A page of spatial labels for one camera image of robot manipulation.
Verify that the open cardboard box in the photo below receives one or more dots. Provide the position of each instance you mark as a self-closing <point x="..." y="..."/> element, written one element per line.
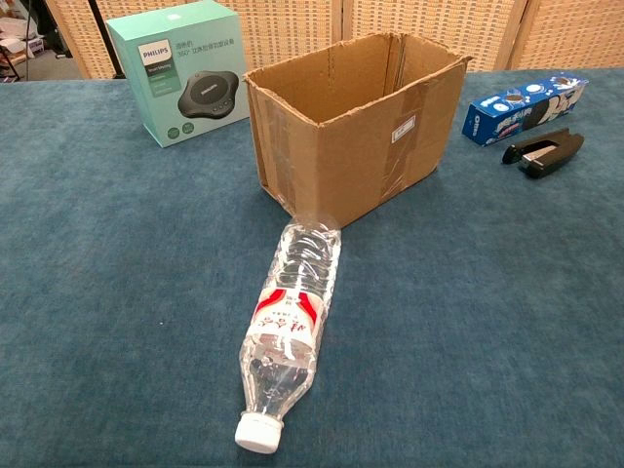
<point x="365" y="146"/>

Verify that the teal Philips speaker box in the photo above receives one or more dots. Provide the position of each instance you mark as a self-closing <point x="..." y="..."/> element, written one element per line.
<point x="195" y="39"/>

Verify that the blue cookie package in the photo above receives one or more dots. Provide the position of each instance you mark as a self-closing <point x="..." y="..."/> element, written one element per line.
<point x="512" y="109"/>

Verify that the clear plastic water bottle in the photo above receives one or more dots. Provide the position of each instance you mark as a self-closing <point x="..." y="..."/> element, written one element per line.
<point x="287" y="317"/>

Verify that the blue carpet table mat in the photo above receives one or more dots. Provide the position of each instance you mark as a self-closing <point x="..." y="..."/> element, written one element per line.
<point x="97" y="292"/>

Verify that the woven wicker folding screen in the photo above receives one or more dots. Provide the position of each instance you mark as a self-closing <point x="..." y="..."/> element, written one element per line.
<point x="439" y="24"/>

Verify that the black stapler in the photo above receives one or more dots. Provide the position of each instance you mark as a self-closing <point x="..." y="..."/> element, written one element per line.
<point x="556" y="151"/>

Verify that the black tripod stand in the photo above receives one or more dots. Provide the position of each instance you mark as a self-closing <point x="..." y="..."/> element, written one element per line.
<point x="105" y="39"/>

